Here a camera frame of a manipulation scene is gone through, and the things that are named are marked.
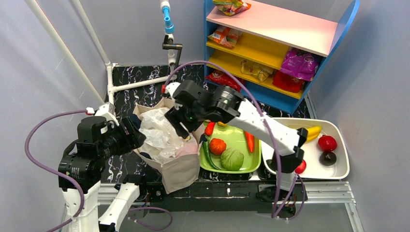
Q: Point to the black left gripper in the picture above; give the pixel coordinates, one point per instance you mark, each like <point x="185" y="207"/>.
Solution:
<point x="133" y="137"/>

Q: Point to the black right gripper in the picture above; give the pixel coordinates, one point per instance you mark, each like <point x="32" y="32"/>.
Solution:
<point x="179" y="121"/>

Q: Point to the white plastic grocery bag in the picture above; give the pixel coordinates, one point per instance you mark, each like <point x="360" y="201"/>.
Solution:
<point x="162" y="144"/>

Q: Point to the floral canvas tote bag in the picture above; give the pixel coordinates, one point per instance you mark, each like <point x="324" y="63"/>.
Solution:
<point x="180" y="172"/>

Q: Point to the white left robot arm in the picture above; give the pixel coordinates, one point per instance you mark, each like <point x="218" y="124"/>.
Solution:
<point x="100" y="137"/>

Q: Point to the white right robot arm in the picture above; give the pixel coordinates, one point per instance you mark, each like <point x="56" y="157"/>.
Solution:
<point x="230" y="107"/>

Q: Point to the orange green snack bag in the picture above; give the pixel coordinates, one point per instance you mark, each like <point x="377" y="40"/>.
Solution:
<point x="231" y="7"/>

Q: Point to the purple snack bag lower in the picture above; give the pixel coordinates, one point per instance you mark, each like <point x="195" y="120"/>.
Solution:
<point x="300" y="64"/>

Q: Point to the small red chili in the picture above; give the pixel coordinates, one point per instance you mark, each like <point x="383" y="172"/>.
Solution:
<point x="209" y="128"/>

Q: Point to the yellow bell pepper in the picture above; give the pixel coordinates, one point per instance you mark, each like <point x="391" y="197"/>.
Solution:
<point x="222" y="124"/>

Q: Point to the green chili pepper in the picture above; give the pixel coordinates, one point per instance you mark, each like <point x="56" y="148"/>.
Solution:
<point x="205" y="146"/>

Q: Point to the red snack packet left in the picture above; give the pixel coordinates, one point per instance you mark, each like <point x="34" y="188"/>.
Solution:
<point x="221" y="78"/>

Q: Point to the red snack packet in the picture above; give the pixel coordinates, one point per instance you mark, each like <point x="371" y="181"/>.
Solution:
<point x="221" y="78"/>
<point x="287" y="82"/>

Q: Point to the orange pumpkin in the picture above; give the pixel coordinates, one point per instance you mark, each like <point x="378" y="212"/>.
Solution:
<point x="217" y="146"/>

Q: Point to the green plastic tray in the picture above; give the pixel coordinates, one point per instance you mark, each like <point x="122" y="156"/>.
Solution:
<point x="234" y="138"/>

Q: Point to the orange carrot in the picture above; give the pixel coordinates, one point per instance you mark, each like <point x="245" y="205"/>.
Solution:
<point x="250" y="141"/>

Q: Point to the green cabbage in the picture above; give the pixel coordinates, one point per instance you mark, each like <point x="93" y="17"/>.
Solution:
<point x="232" y="159"/>

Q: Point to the black clamp on pipe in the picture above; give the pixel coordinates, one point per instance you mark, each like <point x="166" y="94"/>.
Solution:
<point x="174" y="51"/>

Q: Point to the yellow clear snack packet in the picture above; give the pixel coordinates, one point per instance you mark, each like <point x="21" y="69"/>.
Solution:
<point x="256" y="70"/>

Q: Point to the orange noodle packet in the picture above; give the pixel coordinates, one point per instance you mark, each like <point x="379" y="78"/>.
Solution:
<point x="225" y="36"/>

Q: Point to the red snack packet right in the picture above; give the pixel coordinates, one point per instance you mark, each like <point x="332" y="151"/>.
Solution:
<point x="287" y="82"/>

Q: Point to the colourful blue shelf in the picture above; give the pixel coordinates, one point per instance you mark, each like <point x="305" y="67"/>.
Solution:
<point x="267" y="33"/>

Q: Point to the yellow banana bunch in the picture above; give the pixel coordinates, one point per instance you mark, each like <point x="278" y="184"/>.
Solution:
<point x="313" y="133"/>

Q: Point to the red apple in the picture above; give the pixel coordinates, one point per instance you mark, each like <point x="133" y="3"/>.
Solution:
<point x="301" y="167"/>

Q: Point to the white plastic tray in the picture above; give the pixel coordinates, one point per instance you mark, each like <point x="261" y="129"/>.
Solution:
<point x="316" y="168"/>

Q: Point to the red pomegranate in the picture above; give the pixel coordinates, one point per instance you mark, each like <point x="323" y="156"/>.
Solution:
<point x="327" y="143"/>

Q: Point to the dark mangosteen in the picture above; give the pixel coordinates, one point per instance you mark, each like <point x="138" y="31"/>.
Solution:
<point x="328" y="158"/>

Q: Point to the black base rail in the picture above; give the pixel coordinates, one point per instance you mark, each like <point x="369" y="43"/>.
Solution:
<point x="219" y="196"/>

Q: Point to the white pvc pipe frame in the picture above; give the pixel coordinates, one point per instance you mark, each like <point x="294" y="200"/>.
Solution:
<point x="69" y="26"/>

